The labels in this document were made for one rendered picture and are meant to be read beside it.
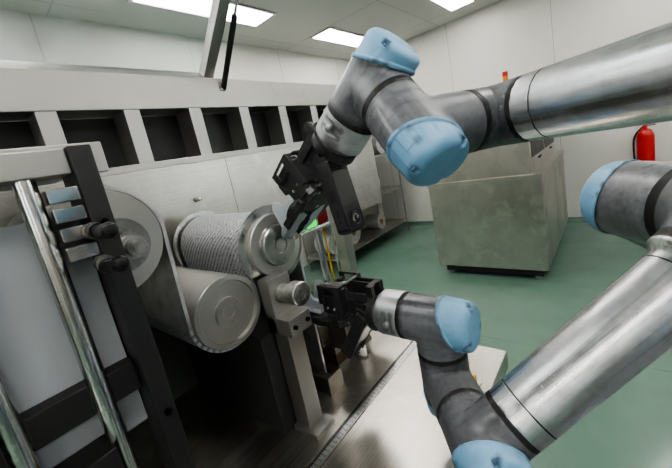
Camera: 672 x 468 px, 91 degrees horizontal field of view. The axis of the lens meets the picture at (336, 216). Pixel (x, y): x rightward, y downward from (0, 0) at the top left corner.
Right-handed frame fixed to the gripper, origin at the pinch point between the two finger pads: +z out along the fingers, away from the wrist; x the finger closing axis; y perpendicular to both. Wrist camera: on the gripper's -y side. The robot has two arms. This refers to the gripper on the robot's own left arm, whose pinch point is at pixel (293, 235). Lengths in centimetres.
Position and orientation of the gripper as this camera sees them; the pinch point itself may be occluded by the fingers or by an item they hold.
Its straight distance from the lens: 60.5
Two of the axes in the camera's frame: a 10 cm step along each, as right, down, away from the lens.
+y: -6.4, -7.2, 2.7
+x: -6.2, 2.6, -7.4
